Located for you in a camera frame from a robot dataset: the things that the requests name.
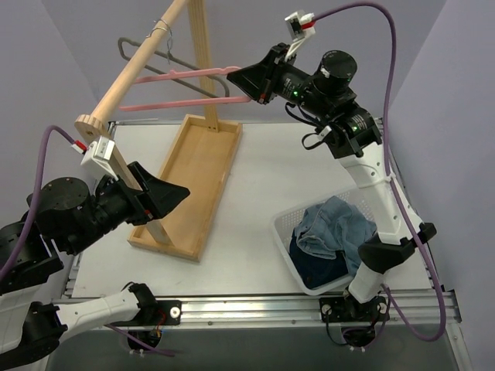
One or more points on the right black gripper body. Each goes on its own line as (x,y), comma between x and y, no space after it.
(272,73)

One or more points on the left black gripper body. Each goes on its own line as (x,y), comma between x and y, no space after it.
(135,199)

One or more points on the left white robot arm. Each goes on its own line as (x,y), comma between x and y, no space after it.
(69,218)

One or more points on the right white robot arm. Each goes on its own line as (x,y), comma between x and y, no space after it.
(353,138)

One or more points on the white plastic basket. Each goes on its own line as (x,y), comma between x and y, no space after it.
(284,223)

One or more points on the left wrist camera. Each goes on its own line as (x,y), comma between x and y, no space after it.
(96,157)

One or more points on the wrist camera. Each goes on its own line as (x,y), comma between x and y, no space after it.
(301,29)
(96,157)

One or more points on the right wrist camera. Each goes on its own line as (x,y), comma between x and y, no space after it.
(301,29)

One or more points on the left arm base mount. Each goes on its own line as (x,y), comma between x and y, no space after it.
(166,313)

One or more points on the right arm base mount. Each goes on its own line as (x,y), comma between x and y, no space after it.
(351,324)

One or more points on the aluminium rail frame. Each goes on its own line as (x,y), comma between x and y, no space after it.
(242,308)

